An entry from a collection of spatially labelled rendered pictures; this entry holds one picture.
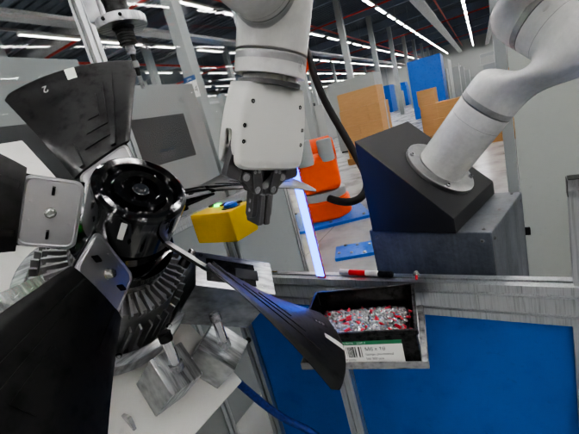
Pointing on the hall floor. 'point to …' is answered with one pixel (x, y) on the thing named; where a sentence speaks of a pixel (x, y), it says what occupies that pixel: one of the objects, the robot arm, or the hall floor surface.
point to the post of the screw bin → (353, 409)
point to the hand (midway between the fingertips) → (258, 207)
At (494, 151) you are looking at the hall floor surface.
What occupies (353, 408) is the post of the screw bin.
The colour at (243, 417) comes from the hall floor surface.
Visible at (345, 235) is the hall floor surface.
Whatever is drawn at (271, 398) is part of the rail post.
